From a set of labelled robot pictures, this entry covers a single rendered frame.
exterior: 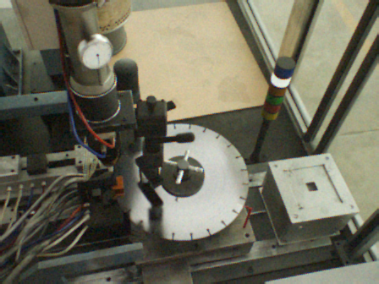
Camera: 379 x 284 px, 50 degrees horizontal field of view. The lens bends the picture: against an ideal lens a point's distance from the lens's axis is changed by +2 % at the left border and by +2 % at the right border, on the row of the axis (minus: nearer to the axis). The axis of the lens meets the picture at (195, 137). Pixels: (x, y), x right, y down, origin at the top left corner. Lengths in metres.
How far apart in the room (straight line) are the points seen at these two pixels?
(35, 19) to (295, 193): 0.73
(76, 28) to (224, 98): 0.90
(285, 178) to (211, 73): 0.58
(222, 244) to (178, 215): 0.15
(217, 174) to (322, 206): 0.28
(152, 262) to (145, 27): 0.99
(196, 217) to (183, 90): 0.62
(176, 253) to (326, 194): 0.41
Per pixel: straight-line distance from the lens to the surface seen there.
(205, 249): 1.02
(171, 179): 0.98
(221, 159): 1.03
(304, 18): 1.29
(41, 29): 0.68
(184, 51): 1.59
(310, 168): 1.14
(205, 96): 1.43
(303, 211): 1.06
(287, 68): 0.98
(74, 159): 1.16
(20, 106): 1.06
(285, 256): 1.16
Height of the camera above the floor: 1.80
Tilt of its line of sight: 53 degrees down
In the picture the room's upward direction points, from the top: 6 degrees clockwise
